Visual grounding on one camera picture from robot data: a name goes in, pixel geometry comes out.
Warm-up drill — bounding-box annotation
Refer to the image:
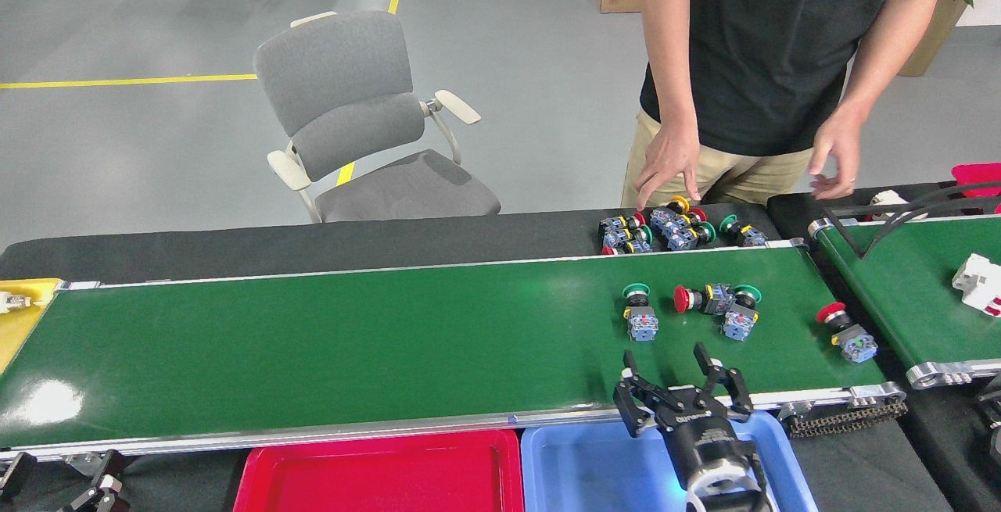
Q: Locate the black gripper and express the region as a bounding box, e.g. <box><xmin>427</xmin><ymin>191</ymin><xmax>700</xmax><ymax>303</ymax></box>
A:
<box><xmin>612</xmin><ymin>342</ymin><xmax>755</xmax><ymax>493</ymax></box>

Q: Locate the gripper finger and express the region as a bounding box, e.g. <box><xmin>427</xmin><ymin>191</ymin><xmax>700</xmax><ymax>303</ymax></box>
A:
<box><xmin>59</xmin><ymin>449</ymin><xmax>131</xmax><ymax>512</ymax></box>
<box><xmin>0</xmin><ymin>452</ymin><xmax>38</xmax><ymax>499</ymax></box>

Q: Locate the yellow mushroom push button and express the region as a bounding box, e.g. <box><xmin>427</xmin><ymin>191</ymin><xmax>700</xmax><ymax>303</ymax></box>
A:
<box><xmin>649</xmin><ymin>196</ymin><xmax>691</xmax><ymax>227</ymax></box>

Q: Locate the grey office chair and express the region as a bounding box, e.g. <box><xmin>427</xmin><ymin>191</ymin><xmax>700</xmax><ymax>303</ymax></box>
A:
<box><xmin>253</xmin><ymin>10</ymin><xmax>502</xmax><ymax>224</ymax></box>

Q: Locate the blue plastic tray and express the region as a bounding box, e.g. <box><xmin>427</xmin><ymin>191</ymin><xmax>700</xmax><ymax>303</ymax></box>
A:
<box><xmin>520</xmin><ymin>410</ymin><xmax>820</xmax><ymax>512</ymax></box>

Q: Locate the yellow plastic tray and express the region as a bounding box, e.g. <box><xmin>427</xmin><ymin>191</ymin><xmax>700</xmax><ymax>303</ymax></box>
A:
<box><xmin>0</xmin><ymin>278</ymin><xmax>63</xmax><ymax>376</ymax></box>

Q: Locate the short green conveyor belt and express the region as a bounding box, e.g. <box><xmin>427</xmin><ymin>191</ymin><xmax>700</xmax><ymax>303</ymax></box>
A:
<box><xmin>808</xmin><ymin>211</ymin><xmax>1001</xmax><ymax>389</ymax></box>

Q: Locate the red plastic tray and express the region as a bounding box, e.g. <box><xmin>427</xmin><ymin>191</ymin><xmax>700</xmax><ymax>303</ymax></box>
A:
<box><xmin>233</xmin><ymin>428</ymin><xmax>525</xmax><ymax>512</ymax></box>

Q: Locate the long green conveyor belt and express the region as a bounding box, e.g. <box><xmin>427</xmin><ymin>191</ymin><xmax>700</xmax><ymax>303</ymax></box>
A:
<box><xmin>0</xmin><ymin>238</ymin><xmax>908</xmax><ymax>462</ymax></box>

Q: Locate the black conveyor motor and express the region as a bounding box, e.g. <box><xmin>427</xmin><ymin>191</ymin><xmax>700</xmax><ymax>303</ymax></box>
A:
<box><xmin>974</xmin><ymin>375</ymin><xmax>1001</xmax><ymax>470</ymax></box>

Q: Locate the person's right hand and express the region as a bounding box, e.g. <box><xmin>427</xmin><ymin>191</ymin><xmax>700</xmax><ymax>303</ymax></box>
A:
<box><xmin>633</xmin><ymin>121</ymin><xmax>702</xmax><ymax>212</ymax></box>

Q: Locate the person's left hand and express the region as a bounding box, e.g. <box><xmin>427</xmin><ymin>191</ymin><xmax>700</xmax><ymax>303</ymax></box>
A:
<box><xmin>808</xmin><ymin>109</ymin><xmax>863</xmax><ymax>202</ymax></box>

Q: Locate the person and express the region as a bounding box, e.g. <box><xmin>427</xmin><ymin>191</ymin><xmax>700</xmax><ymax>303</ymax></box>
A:
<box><xmin>620</xmin><ymin>0</ymin><xmax>1001</xmax><ymax>209</ymax></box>

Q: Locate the red plastic bin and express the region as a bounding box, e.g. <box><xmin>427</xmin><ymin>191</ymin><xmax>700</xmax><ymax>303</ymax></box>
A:
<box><xmin>951</xmin><ymin>163</ymin><xmax>1001</xmax><ymax>212</ymax></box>

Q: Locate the potted plant in gold planter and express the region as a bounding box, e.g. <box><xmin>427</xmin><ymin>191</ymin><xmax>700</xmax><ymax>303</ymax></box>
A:
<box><xmin>898</xmin><ymin>0</ymin><xmax>1001</xmax><ymax>77</ymax></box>

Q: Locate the black drive chain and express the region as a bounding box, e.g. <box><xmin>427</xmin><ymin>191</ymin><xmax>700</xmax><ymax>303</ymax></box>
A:
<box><xmin>786</xmin><ymin>400</ymin><xmax>910</xmax><ymax>439</ymax></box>

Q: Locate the black conveyor guide bracket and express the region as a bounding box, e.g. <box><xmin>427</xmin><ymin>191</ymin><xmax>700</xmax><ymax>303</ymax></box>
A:
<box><xmin>825</xmin><ymin>181</ymin><xmax>1001</xmax><ymax>259</ymax></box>

